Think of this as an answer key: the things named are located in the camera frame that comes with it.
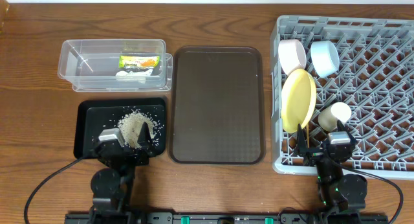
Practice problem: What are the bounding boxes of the white cup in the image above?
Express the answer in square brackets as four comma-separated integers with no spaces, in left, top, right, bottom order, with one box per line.
[318,102,352,132]

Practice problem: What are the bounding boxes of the rice leftovers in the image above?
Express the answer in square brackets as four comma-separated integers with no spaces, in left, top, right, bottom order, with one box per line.
[114,109,164,149]

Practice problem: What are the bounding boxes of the wooden chopstick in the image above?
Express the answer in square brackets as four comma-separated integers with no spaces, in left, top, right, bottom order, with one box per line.
[306,124,310,148]

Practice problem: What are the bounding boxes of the yellow plate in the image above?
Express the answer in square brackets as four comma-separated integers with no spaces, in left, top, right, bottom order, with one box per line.
[281,69,316,133]

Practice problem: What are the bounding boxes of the white tissue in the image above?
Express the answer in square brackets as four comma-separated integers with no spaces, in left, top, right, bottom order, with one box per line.
[116,69,153,84]

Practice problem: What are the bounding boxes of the light blue bowl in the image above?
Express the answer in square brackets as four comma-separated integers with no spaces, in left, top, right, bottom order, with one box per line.
[310,41,340,78]

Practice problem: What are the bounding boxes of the green snack wrapper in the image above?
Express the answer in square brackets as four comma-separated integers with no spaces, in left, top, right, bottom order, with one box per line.
[118,55,160,69]

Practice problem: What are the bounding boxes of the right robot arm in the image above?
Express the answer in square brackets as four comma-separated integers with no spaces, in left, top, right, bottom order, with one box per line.
[294,121,367,223]

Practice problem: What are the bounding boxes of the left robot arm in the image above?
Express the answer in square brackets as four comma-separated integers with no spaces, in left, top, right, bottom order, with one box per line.
[88,123,155,224]

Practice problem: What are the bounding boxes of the black waste tray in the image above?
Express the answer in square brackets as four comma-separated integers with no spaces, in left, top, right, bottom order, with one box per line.
[74,98,166,159]

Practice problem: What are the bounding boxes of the grey dishwasher rack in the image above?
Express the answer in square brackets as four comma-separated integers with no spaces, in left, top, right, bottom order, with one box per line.
[270,16,413,180]

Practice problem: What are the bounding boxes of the clear plastic bin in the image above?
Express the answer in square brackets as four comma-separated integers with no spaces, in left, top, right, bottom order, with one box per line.
[58,39,173,92]

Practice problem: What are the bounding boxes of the brown serving tray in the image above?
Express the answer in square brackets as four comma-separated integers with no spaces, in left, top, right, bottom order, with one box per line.
[169,46,265,165]

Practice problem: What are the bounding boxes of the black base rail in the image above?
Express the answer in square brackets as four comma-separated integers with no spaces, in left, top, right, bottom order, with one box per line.
[63,211,389,224]

